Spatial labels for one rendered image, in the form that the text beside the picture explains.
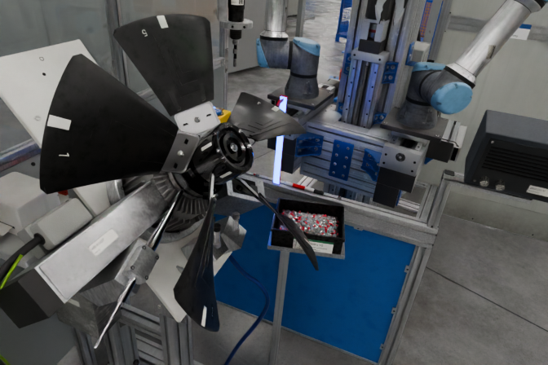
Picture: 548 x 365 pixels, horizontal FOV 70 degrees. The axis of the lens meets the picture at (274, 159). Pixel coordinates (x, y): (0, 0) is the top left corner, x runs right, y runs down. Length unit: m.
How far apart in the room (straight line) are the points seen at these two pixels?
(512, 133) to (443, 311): 1.38
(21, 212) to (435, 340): 1.82
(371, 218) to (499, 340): 1.19
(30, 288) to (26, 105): 0.41
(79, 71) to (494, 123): 0.97
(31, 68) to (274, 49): 0.93
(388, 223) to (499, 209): 1.73
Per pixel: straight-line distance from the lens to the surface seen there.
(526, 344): 2.42
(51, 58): 1.07
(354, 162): 1.69
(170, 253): 1.01
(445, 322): 2.31
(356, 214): 1.35
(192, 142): 0.82
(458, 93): 1.41
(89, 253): 0.77
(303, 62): 1.65
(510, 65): 2.65
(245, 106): 1.12
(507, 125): 1.18
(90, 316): 1.22
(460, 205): 2.99
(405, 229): 1.36
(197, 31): 0.99
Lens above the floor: 1.61
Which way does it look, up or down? 29 degrees down
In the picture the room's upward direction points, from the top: 5 degrees clockwise
